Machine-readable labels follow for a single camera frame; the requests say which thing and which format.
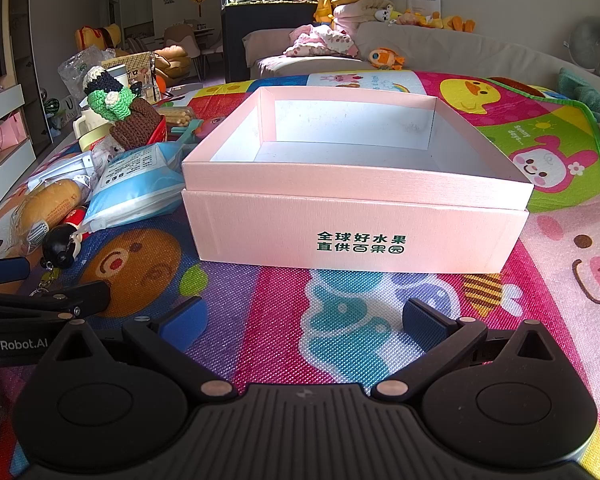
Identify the brown leather chair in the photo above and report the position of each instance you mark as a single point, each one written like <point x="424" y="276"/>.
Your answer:
<point x="172" y="60"/>

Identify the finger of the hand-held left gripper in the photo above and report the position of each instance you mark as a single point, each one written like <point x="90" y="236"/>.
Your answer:
<point x="55" y="300"/>
<point x="2" y="271"/>

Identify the bread roll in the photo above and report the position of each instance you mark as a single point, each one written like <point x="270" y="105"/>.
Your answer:
<point x="50" y="205"/>

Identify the white paper sheet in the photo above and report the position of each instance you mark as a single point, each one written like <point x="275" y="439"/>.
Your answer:
<point x="424" y="2"/>

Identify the clear plastic bag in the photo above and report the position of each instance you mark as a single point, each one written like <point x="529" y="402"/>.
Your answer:
<point x="77" y="72"/>

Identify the orange fish plush toy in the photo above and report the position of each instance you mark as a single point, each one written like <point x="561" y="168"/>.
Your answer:
<point x="384" y="58"/>

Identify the blue white soft packet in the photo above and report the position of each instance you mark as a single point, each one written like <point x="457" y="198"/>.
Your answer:
<point x="130" y="185"/>

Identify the grey round pillow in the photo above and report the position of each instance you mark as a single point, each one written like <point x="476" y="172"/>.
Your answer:
<point x="597" y="40"/>

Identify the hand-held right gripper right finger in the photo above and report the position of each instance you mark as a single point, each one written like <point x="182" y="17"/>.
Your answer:
<point x="422" y="322"/>

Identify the pink cardboard box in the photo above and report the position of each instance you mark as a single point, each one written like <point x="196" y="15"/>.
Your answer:
<point x="280" y="230"/>

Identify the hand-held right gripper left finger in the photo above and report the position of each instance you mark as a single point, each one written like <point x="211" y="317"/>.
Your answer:
<point x="180" y="321"/>

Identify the crochet doll with brown hair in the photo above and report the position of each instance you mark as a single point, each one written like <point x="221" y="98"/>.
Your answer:
<point x="135" y="125"/>

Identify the teal plastic toy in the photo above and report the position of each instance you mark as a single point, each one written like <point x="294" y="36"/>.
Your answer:
<point x="187" y="131"/>

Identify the printed paper bag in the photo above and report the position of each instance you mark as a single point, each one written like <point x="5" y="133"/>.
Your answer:
<point x="140" y="72"/>

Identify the small yellow plush toy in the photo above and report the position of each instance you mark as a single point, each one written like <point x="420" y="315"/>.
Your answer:
<point x="324" y="11"/>

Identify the pink frilly clothes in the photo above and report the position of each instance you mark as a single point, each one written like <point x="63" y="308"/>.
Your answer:
<point x="320" y="40"/>

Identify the yellow duck plush toys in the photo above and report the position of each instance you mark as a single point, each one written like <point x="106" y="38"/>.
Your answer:
<point x="440" y="21"/>

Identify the beige sofa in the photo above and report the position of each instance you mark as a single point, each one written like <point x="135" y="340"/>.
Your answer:
<point x="455" y="45"/>

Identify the black fish tank cabinet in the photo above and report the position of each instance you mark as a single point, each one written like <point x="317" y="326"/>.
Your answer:
<point x="235" y="45"/>

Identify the yellow bear plush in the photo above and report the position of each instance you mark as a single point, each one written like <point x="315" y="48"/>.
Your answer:
<point x="97" y="37"/>

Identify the white mug with yellow band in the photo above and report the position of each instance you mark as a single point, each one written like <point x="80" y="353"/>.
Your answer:
<point x="87" y="132"/>

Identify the white plastic packet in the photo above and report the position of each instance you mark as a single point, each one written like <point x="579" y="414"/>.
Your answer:
<point x="60" y="167"/>

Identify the pink bag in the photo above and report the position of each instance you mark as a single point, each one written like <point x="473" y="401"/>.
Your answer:
<point x="7" y="131"/>

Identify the biscuit sticks packet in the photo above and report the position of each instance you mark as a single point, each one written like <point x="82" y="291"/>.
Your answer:
<point x="175" y="114"/>

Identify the colourful cartoon play mat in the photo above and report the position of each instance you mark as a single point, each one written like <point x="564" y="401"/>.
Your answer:
<point x="280" y="310"/>

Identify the white plush toy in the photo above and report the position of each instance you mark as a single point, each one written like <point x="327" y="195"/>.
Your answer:
<point x="384" y="13"/>

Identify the beige pillow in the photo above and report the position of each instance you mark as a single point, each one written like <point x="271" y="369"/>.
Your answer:
<point x="355" y="15"/>

